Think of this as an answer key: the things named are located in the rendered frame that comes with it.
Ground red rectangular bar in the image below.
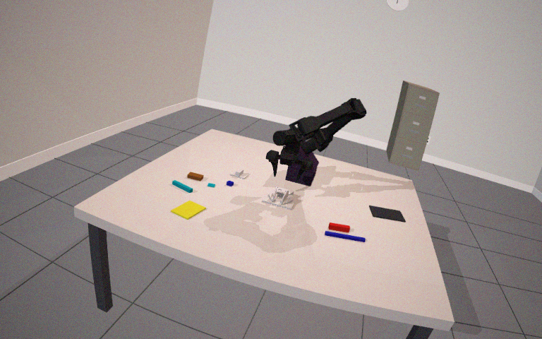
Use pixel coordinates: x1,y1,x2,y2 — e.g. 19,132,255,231
329,222,351,232

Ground blue long bar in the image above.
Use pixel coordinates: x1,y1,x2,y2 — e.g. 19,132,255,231
325,231,366,242

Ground brown rectangular block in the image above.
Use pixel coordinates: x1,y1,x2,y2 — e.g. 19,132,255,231
187,172,204,182

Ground teal flat bar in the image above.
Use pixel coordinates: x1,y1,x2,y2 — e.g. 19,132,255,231
172,180,193,193

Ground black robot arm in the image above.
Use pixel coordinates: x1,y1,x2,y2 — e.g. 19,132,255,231
273,98,366,166

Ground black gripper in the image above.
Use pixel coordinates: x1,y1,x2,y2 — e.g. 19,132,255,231
266,144,313,182

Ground yellow flat plate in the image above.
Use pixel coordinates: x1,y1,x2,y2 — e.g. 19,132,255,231
171,201,206,219

